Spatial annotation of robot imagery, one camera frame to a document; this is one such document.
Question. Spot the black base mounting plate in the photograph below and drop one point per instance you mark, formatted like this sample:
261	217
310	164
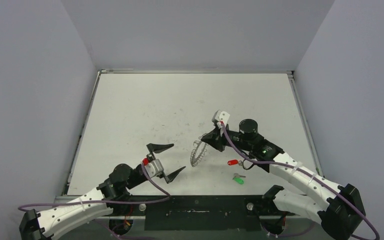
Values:
199	213

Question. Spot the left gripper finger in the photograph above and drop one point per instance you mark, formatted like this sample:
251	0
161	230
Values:
170	177
156	149

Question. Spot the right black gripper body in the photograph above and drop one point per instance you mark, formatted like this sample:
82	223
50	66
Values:
216	139

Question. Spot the key with red tag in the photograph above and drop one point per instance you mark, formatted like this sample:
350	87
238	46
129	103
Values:
235	162

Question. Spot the silver keyring disc with rings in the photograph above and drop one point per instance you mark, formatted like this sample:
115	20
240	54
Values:
198	152

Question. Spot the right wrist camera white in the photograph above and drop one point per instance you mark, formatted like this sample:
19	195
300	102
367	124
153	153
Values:
220	118

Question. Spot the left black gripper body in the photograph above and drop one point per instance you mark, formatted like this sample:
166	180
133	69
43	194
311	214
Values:
140	176

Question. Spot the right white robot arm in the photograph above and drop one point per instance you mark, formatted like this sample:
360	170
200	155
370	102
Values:
338	209

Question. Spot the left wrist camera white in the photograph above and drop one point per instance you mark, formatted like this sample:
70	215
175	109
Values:
153	168

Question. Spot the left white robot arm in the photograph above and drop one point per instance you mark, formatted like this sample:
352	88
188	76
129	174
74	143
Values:
60	218

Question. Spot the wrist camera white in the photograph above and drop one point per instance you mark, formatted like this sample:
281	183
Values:
153	168
220	118

